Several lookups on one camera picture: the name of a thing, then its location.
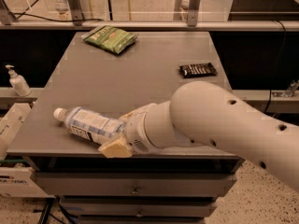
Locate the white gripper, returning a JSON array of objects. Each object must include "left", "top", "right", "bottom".
[{"left": 98, "top": 103, "right": 155, "bottom": 158}]

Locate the blue plastic water bottle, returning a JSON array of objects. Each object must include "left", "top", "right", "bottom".
[{"left": 53, "top": 106, "right": 125, "bottom": 145}]

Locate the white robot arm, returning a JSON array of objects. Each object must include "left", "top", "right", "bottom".
[{"left": 99, "top": 81, "right": 299, "bottom": 191}]

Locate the black rxbar chocolate bar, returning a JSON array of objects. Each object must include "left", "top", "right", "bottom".
[{"left": 179, "top": 63, "right": 218, "bottom": 78}]

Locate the white pump dispenser bottle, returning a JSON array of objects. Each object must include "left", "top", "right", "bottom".
[{"left": 6, "top": 64, "right": 31, "bottom": 97}]

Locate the grey drawer cabinet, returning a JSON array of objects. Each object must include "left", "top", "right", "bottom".
[{"left": 8, "top": 32, "right": 241, "bottom": 224}]

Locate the top grey drawer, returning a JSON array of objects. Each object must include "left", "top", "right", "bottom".
[{"left": 36, "top": 173, "right": 236, "bottom": 197}]

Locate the grey drawer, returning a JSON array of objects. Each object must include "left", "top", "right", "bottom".
[
  {"left": 60, "top": 197, "right": 217, "bottom": 217},
  {"left": 36, "top": 173, "right": 236, "bottom": 197}
]

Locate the middle grey drawer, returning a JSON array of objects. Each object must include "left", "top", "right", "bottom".
[{"left": 60, "top": 197, "right": 217, "bottom": 217}]

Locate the green chip bag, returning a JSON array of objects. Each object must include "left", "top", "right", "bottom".
[{"left": 81, "top": 25, "right": 137, "bottom": 55}]

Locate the white cardboard box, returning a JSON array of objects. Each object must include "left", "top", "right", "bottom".
[{"left": 0, "top": 103, "right": 31, "bottom": 160}]

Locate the white box with label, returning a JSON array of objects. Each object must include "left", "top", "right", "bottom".
[{"left": 0, "top": 167, "right": 52, "bottom": 198}]

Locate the metal rail frame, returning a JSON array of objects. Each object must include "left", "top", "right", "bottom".
[{"left": 0, "top": 0, "right": 299, "bottom": 32}]

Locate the black cable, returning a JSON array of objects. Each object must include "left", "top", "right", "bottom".
[{"left": 8, "top": 0, "right": 106, "bottom": 23}]

